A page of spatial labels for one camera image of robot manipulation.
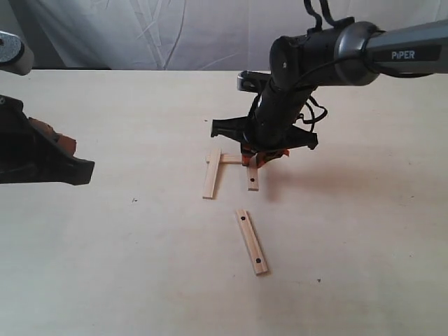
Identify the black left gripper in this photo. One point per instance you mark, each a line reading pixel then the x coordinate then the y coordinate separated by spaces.
pixel 33 152

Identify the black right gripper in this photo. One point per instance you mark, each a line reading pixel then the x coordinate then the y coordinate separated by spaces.
pixel 268 129

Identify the wood strip with two magnets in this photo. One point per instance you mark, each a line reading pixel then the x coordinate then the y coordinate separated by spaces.
pixel 252 243

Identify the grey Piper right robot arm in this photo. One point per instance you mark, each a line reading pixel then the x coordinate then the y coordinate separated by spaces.
pixel 351 55

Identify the horizontal plain wood strip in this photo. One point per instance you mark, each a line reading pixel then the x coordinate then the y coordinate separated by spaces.
pixel 226 158

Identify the white backdrop cloth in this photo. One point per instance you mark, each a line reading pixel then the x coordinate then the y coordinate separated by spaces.
pixel 153 35

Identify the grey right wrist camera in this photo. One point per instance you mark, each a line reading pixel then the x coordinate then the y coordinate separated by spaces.
pixel 252 81

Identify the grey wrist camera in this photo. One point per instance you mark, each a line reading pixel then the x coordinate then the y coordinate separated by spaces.
pixel 252 81
pixel 16 56

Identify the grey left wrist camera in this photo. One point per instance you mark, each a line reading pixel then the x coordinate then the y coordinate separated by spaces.
pixel 16 56

